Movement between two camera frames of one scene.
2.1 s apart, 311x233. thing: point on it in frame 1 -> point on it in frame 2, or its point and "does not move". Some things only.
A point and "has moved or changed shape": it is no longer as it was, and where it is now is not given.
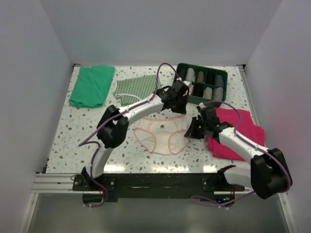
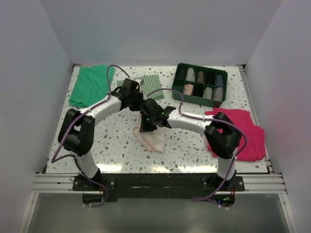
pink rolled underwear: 191,86 does not move
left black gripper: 182,110 -> 139,94
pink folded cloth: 247,127 does not move
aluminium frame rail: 56,183 does not move
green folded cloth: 91,86 does not move
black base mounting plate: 215,188 does not move
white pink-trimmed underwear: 167,135 has moved or changed shape
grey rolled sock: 191,75 does not move
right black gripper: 191,133 -> 144,128
